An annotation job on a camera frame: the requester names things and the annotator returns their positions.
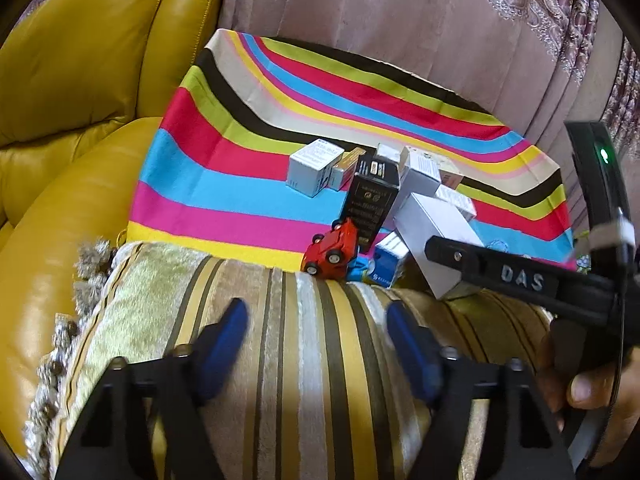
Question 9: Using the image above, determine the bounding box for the striped velvet cushion with fringe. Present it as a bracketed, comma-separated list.
[25, 237, 561, 480]

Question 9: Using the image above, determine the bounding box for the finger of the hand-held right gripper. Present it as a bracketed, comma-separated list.
[424, 235, 617, 319]

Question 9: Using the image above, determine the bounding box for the multicoloured striped cloth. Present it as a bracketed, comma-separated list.
[127, 30, 576, 281]

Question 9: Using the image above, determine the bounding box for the white box with red print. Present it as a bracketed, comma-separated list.
[435, 185, 477, 222]

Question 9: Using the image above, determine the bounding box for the black box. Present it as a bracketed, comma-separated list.
[340, 155, 403, 254]

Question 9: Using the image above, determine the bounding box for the small white taped box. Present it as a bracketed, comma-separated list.
[375, 142, 408, 167]

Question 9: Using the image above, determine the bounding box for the red toy car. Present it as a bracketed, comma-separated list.
[301, 218, 362, 279]

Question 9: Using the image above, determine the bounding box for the white box with text panel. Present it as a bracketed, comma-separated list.
[400, 146, 443, 199]

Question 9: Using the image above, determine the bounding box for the large plain white box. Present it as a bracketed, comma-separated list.
[394, 192, 486, 301]

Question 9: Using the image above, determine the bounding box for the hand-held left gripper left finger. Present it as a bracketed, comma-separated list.
[54, 297, 250, 480]

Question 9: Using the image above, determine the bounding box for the yellow orange box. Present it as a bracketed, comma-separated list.
[330, 149, 366, 191]

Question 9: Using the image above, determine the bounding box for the blue and white box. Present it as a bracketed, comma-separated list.
[372, 232, 409, 289]

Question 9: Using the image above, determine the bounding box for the white box with blue print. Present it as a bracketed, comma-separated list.
[287, 137, 344, 197]

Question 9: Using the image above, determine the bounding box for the person's right hand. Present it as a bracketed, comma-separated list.
[536, 332, 640, 467]

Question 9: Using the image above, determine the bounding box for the yellow leather sofa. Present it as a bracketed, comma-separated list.
[0, 0, 236, 461]

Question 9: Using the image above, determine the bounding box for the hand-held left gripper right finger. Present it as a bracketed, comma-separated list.
[387, 300, 576, 480]

